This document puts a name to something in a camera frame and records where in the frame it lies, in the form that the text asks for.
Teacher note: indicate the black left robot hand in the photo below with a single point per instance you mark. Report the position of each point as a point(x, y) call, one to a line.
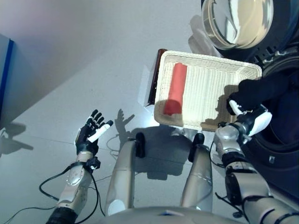
point(85, 140)

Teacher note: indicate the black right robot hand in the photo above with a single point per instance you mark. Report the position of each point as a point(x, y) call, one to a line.
point(259, 121)

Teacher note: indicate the black cloth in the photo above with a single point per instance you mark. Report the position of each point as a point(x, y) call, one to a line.
point(261, 91)

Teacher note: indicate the red cloth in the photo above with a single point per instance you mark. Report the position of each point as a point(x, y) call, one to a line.
point(176, 88)

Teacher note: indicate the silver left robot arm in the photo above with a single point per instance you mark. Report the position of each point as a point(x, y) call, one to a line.
point(73, 177)

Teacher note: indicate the grey front-load washing machine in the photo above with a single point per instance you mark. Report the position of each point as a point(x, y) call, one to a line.
point(285, 140)

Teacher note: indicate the silver left robot leg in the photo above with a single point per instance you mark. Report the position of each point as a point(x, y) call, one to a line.
point(122, 170)

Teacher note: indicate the silver robot leg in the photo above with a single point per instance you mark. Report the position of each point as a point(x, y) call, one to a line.
point(122, 170)
point(198, 172)

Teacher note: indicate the white wicker laundry basket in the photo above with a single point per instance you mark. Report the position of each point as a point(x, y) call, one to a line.
point(205, 86)

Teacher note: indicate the silver right robot leg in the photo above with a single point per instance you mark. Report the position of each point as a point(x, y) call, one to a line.
point(198, 172)

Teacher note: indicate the dark brown stool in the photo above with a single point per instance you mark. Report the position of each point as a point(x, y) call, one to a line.
point(155, 81)

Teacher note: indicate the round glass washer door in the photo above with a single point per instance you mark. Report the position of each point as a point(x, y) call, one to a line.
point(240, 21)

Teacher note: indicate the grey panel with blue edge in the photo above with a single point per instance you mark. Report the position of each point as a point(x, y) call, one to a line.
point(4, 77)

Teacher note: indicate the silver robot torso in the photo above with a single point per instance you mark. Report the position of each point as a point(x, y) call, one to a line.
point(168, 215)

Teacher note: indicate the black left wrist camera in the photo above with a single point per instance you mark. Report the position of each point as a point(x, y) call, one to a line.
point(93, 163)

